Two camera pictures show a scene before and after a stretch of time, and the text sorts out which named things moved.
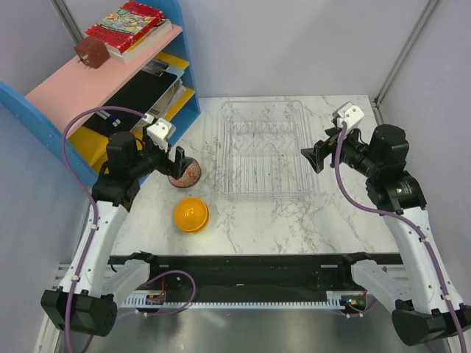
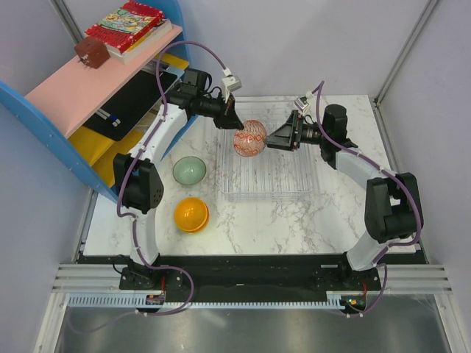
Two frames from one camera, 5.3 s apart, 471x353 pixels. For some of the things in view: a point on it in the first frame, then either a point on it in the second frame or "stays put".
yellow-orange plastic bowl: [192, 214] stays put
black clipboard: [141, 95] stays put
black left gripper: [176, 168] -> [228, 118]
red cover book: [124, 26] stays put
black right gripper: [316, 154] -> [285, 137]
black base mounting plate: [253, 273] stays put
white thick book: [159, 31] stays put
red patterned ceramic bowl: [189, 178] -> [249, 141]
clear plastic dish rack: [260, 159] stays put
